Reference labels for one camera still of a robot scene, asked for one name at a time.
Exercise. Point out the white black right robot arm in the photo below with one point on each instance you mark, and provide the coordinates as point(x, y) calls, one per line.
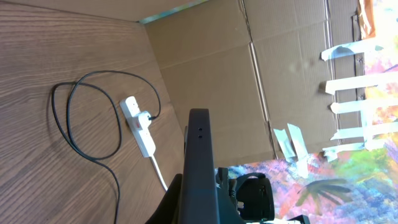
point(248, 199)

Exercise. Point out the white charger plug adapter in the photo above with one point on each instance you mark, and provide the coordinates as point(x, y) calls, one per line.
point(142, 120)

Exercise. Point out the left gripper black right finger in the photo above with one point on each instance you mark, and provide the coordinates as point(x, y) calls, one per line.
point(227, 212)

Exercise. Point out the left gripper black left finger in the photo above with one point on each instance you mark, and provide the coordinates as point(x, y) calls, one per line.
point(168, 209)

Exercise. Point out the dark blue Galaxy smartphone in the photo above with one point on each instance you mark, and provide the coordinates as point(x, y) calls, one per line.
point(198, 197)

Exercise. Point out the white power extension strip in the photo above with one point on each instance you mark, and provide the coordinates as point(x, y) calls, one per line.
point(143, 138)

